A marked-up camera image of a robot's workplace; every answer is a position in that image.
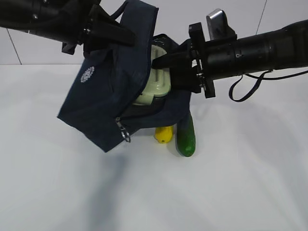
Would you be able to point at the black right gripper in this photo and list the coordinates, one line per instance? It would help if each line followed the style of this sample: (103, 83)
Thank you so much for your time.
(189, 79)

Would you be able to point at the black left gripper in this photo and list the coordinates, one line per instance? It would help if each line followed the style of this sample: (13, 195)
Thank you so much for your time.
(82, 13)

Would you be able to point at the glass container with green lid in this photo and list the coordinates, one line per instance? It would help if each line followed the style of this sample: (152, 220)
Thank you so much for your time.
(159, 81)

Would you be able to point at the green cucumber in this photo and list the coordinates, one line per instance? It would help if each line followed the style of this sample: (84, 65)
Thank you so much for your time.
(185, 136)

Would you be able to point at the dark navy fabric lunch bag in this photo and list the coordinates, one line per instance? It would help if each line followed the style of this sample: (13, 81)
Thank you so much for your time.
(111, 79)

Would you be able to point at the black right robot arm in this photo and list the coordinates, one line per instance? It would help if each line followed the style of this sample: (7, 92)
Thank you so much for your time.
(276, 50)

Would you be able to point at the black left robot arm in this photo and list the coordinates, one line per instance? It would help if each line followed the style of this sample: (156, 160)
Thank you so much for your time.
(42, 18)

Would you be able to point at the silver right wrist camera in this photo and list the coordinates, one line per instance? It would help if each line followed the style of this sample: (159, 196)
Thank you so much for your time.
(218, 26)

